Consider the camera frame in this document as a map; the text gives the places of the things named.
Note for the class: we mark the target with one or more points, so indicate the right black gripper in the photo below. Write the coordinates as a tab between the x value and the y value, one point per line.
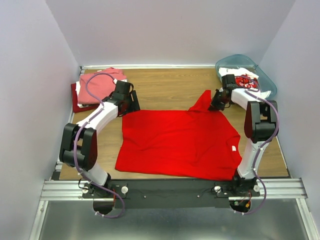
214	105

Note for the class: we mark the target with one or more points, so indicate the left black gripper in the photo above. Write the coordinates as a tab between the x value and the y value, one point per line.
134	106

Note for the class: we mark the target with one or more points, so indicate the bright red t-shirt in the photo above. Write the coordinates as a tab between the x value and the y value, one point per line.
196	143

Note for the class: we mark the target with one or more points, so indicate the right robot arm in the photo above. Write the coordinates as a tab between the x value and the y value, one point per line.
261	125

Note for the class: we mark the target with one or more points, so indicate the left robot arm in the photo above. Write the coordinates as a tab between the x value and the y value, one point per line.
79	144

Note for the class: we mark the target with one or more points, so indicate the folded pink t-shirt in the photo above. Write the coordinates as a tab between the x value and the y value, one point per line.
102	84

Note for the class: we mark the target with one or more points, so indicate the white printed t-shirt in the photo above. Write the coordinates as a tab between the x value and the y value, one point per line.
250	79

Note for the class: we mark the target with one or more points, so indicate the clear blue plastic bin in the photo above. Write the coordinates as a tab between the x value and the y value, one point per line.
242	66

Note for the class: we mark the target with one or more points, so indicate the folded dark red t-shirt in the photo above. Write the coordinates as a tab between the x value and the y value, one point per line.
76	107

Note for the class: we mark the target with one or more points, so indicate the folded white t-shirt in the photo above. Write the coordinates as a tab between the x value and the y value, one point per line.
84	98

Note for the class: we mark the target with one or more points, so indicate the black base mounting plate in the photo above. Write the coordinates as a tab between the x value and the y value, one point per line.
172	193

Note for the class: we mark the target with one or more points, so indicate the aluminium extrusion rail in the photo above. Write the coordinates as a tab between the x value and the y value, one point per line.
68	190

